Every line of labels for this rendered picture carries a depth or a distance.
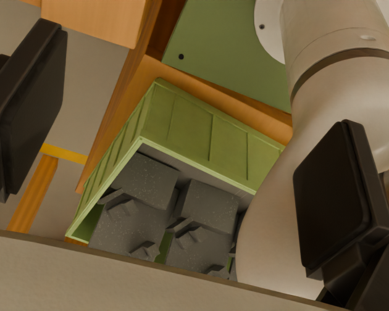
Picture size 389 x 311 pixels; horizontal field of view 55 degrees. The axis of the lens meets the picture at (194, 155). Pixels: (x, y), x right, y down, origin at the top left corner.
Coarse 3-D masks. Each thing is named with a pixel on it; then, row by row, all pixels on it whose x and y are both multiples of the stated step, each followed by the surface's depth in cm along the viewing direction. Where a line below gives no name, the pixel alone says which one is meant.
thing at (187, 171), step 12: (144, 144) 79; (156, 156) 81; (168, 156) 81; (180, 168) 83; (192, 168) 83; (180, 180) 86; (204, 180) 86; (216, 180) 85; (108, 192) 93; (228, 192) 88; (240, 192) 88; (240, 204) 91
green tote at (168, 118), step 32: (160, 96) 69; (192, 96) 75; (128, 128) 75; (160, 128) 65; (192, 128) 69; (224, 128) 75; (192, 160) 64; (224, 160) 69; (256, 160) 74; (96, 192) 74; (160, 256) 98
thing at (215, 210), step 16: (192, 192) 85; (208, 192) 86; (224, 192) 88; (176, 208) 88; (192, 208) 84; (208, 208) 85; (224, 208) 87; (192, 224) 89; (208, 224) 84; (224, 224) 86; (176, 240) 87; (208, 240) 89; (224, 240) 91; (176, 256) 86; (192, 256) 87; (208, 256) 89; (224, 256) 90
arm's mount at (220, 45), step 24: (192, 0) 52; (216, 0) 52; (240, 0) 52; (192, 24) 55; (216, 24) 55; (240, 24) 54; (168, 48) 58; (192, 48) 58; (216, 48) 58; (240, 48) 57; (192, 72) 61; (216, 72) 61; (240, 72) 61; (264, 72) 60; (264, 96) 64; (288, 96) 64
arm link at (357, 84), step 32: (320, 64) 36; (352, 64) 34; (384, 64) 33; (320, 96) 34; (352, 96) 32; (384, 96) 32; (320, 128) 32; (384, 128) 32; (288, 160) 32; (384, 160) 35; (256, 192) 33; (288, 192) 30; (256, 224) 30; (288, 224) 28; (256, 256) 29; (288, 256) 27; (288, 288) 26; (320, 288) 25
